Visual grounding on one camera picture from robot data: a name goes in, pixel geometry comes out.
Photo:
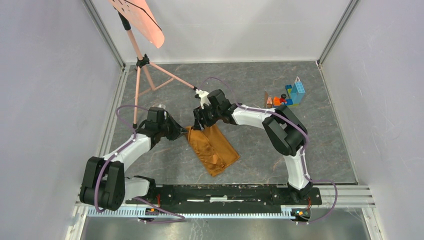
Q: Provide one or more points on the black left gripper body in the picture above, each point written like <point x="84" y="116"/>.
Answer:
<point x="164" y="127"/>

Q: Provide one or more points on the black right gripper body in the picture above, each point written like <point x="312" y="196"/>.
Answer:
<point x="210" y="115"/>

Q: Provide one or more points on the orange cloth napkin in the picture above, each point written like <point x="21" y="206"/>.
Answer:
<point x="212" y="148"/>

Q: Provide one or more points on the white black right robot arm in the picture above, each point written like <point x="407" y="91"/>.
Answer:
<point x="285" y="131"/>

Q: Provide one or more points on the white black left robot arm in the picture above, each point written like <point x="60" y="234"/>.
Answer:
<point x="105" y="185"/>

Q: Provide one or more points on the colourful toy brick build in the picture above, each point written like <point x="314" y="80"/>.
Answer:
<point x="293" y="95"/>

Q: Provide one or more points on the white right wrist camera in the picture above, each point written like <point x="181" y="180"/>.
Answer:
<point x="203" y="96"/>

